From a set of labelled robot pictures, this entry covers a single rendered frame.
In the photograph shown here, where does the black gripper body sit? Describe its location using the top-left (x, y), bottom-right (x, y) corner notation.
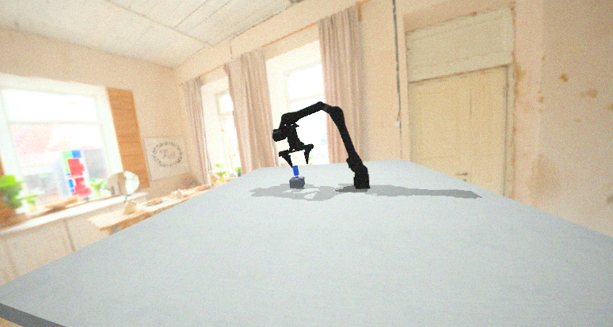
top-left (278, 136), bottom-right (314, 157)

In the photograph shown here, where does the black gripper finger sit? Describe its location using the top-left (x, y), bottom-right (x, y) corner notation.
top-left (282, 155), bottom-right (293, 167)
top-left (303, 150), bottom-right (312, 165)

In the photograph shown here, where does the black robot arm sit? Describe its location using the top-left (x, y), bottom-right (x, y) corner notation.
top-left (272, 101), bottom-right (370, 189)

